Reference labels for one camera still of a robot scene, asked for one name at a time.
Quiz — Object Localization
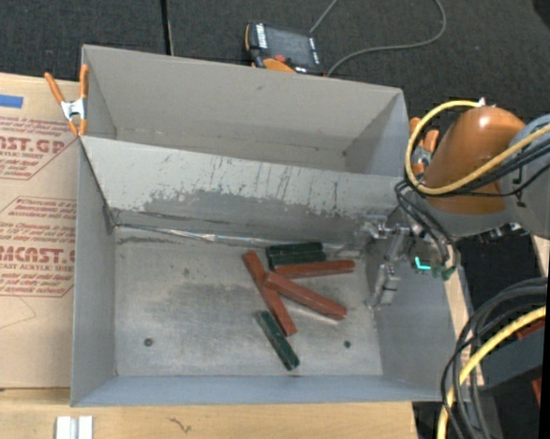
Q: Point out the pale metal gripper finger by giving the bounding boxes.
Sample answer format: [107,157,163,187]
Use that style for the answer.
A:
[358,214,399,243]
[364,261,402,311]

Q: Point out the red-brown flat block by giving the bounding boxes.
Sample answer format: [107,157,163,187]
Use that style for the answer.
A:
[273,255,357,285]
[260,271,350,322]
[236,250,305,338]

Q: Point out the dark green flat block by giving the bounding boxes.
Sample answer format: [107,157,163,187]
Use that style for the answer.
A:
[264,238,329,274]
[249,309,305,373]

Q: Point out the grey metal bin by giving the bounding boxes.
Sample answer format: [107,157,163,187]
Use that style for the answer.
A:
[56,44,479,434]

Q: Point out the brown cardboard board red print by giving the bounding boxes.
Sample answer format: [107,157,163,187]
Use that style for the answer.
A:
[0,71,95,401]

